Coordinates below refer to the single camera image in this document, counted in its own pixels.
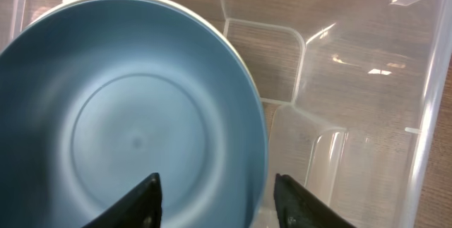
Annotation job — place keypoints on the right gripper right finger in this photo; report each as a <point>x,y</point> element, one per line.
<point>297,207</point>

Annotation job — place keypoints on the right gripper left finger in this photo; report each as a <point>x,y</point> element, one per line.
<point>141,207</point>

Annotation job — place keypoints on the dark blue plate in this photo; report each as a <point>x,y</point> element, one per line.
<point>97,97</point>

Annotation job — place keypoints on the clear plastic storage container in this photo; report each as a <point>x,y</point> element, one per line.
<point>350,92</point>

